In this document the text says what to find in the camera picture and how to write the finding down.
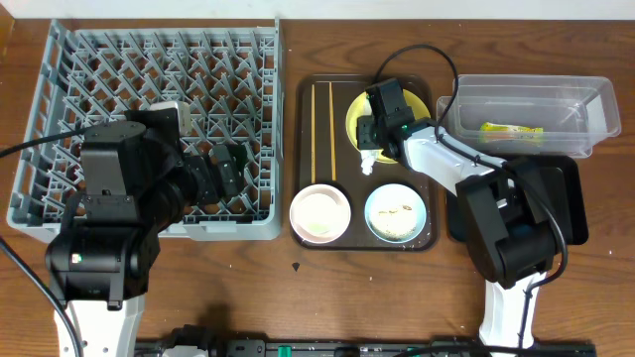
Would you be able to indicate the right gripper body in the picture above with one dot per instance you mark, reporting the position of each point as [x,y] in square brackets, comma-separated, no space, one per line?
[369,134]

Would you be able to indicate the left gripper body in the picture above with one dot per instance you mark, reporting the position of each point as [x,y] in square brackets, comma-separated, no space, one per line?
[197,185]

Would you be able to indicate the white napkin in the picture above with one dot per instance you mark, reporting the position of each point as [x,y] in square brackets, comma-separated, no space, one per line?
[368,157]

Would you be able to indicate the light blue bowl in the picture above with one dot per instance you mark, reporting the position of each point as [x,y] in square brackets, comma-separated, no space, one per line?
[395,213]

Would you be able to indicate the green snack wrapper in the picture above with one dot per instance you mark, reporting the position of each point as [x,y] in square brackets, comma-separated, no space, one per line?
[491,132]

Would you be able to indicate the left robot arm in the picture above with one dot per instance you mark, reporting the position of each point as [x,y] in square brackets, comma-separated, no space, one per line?
[138,181]

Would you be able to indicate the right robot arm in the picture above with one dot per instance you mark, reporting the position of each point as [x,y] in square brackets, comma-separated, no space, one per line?
[512,231]

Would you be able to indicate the grey dishwasher rack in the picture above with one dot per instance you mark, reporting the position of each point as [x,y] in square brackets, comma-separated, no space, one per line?
[230,78]

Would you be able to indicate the black waste tray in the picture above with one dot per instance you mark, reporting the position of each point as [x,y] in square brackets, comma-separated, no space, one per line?
[561,177]

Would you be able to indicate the yellow plate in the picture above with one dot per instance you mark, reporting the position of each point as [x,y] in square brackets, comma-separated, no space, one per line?
[353,124]

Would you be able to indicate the dark brown serving tray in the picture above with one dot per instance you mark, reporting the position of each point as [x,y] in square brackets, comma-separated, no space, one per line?
[326,153]

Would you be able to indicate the pink bowl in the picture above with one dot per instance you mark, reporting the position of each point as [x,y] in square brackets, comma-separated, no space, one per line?
[320,214]

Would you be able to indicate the clear plastic bin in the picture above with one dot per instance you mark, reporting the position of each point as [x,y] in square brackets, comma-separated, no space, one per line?
[576,112]

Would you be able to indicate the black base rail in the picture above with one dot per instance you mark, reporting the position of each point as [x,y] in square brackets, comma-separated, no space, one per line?
[260,348]

